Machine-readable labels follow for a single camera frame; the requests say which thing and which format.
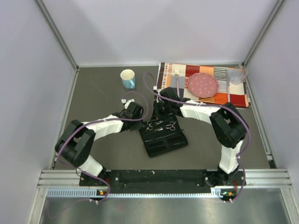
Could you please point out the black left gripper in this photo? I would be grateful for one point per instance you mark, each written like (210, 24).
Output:
(139, 125)

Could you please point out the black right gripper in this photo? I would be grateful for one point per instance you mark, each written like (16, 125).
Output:
(156, 104)

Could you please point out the silver thinning scissors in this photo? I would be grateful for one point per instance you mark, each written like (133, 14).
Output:
(151, 124)

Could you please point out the silver straight scissors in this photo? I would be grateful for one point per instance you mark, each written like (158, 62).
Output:
(170, 126)

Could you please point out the black zip tool case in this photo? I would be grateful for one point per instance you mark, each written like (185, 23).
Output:
(157, 148)

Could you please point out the long black barber comb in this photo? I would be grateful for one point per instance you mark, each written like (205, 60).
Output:
(151, 138)

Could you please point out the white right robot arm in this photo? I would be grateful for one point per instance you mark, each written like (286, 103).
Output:
(229, 127)

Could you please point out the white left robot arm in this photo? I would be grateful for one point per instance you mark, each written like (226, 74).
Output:
(77, 139)

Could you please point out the blue ceramic mug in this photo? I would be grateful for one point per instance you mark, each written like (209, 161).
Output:
(128, 79)

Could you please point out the pink polka dot plate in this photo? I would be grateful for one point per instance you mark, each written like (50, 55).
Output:
(202, 85)

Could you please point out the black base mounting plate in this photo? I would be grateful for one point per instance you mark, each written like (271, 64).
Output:
(167, 181)

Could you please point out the colourful patterned placemat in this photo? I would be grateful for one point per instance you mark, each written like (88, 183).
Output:
(238, 93)

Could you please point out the clear plastic cup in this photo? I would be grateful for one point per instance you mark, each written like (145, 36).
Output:
(237, 75)

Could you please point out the pink handled fork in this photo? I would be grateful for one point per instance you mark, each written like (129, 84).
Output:
(177, 82)

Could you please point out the pink handled knife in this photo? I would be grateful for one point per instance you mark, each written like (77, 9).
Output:
(228, 87)

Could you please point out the grey slotted cable duct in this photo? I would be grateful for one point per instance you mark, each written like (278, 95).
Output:
(95, 193)

